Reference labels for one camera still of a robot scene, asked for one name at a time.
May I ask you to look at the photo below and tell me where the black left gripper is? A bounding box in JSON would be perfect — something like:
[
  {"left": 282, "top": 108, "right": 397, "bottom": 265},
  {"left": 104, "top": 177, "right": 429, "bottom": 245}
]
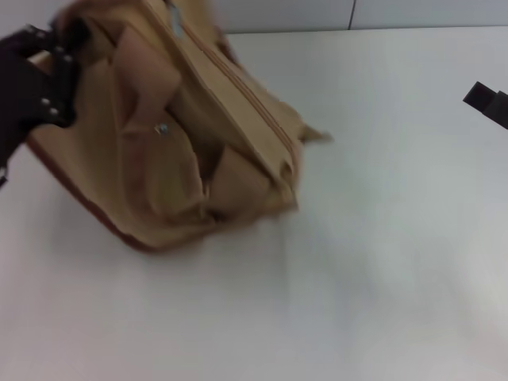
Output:
[{"left": 0, "top": 20, "right": 88, "bottom": 188}]

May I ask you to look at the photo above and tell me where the silver zipper pull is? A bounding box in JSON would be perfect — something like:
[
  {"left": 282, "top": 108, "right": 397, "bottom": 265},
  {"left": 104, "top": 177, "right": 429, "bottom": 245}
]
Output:
[{"left": 169, "top": 1, "right": 186, "bottom": 37}]

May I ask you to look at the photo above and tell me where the khaki canvas food bag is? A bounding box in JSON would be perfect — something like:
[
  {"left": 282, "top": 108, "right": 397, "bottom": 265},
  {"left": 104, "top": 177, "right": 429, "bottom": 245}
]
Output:
[{"left": 25, "top": 0, "right": 335, "bottom": 254}]

